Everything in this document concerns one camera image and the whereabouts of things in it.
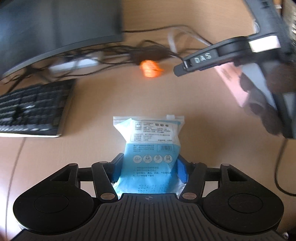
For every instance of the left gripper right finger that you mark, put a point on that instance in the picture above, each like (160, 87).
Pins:
(193, 176)

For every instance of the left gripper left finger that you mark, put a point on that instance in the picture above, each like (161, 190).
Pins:
(105, 174)

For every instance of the blue white mask packet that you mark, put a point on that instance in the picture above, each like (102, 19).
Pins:
(150, 158)

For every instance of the gloved right hand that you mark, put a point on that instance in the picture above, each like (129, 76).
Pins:
(271, 92)

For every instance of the pink cardboard box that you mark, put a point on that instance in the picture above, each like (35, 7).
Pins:
(236, 81)

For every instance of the black mechanical keyboard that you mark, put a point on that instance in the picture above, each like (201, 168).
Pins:
(36, 111)

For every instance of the white power strip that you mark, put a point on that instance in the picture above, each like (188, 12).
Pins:
(73, 63)

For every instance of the orange toy helmet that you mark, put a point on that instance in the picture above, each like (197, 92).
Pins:
(150, 69)

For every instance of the black power adapter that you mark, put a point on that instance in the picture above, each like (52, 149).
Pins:
(153, 53)

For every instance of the black curved monitor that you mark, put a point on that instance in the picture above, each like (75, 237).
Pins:
(32, 31)

